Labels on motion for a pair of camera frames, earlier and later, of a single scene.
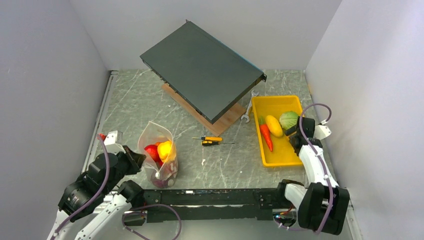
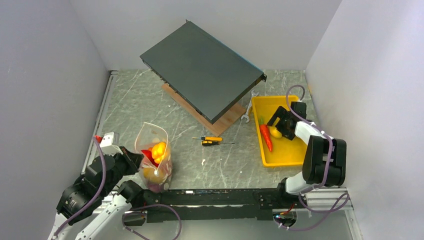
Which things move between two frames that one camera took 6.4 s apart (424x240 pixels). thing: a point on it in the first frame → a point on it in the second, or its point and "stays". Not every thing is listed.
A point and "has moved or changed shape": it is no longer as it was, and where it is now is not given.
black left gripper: x=136 y=160 stays
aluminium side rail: x=112 y=76 stays
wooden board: x=219 y=126 stays
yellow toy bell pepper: x=167 y=151 → x=157 y=151
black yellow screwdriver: x=213 y=143 stays
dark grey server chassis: x=205 y=72 stays
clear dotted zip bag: x=156 y=141 has moved or changed shape
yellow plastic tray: x=284 y=153 stays
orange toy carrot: x=265 y=131 stays
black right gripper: x=290 y=132 → x=280 y=112
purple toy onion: x=164 y=177 → x=154 y=187
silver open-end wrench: x=246 y=116 stays
